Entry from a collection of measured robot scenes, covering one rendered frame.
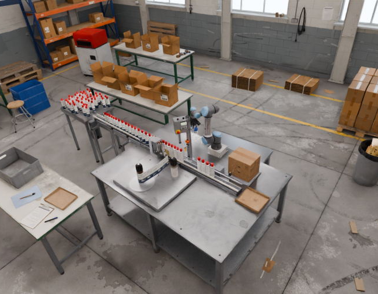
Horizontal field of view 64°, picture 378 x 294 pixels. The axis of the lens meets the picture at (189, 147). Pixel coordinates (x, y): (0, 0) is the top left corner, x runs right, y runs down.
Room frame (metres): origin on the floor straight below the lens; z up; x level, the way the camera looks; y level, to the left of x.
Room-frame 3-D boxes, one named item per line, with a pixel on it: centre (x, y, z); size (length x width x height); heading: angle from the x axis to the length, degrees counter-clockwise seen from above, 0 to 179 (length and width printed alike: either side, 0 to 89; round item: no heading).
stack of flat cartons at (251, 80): (6.97, -1.58, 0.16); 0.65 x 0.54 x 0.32; 56
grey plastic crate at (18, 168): (3.13, 2.31, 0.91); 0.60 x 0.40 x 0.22; 54
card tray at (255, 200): (2.32, -0.67, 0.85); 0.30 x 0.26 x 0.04; 47
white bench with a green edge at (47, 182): (2.90, 2.16, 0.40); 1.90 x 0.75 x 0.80; 51
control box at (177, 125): (3.13, 0.08, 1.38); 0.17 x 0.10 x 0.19; 102
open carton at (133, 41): (8.20, 1.30, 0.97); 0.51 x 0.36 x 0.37; 144
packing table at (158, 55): (7.86, 0.79, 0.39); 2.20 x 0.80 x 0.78; 51
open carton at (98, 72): (5.99, 1.69, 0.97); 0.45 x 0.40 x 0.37; 143
